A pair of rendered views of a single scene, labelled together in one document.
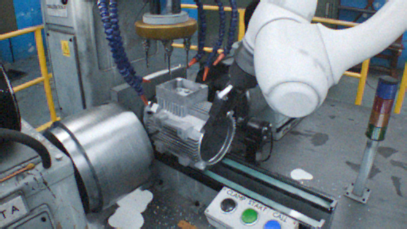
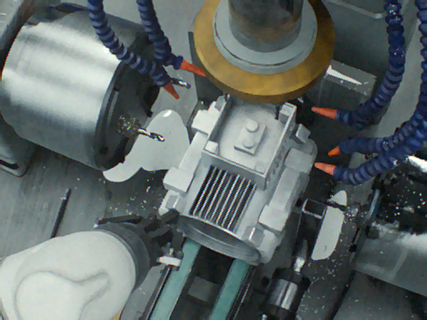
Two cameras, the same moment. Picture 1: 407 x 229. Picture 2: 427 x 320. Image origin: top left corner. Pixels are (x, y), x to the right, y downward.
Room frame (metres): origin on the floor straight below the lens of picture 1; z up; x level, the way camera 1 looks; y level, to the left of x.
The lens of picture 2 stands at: (0.75, -0.36, 2.16)
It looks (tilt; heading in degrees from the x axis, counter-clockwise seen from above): 68 degrees down; 79
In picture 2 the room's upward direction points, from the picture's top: 6 degrees counter-clockwise
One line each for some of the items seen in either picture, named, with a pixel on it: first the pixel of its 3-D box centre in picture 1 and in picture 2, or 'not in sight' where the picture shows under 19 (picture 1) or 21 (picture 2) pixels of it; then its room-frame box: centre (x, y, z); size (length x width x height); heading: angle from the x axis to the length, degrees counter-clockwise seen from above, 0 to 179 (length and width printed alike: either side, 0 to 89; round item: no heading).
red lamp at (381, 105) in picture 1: (383, 102); not in sight; (0.78, -0.53, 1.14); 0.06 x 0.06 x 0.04
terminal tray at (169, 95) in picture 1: (181, 97); (249, 137); (0.89, 0.07, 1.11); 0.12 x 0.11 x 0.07; 49
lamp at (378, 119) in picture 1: (380, 116); not in sight; (0.78, -0.53, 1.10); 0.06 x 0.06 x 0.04
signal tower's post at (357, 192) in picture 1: (373, 141); not in sight; (0.78, -0.53, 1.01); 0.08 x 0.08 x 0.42; 50
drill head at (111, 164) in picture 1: (81, 164); (59, 74); (0.63, 0.31, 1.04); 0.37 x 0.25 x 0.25; 140
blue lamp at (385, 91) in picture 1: (386, 88); not in sight; (0.78, -0.53, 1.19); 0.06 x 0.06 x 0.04
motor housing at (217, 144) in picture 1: (191, 128); (239, 182); (0.86, 0.04, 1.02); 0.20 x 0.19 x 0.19; 49
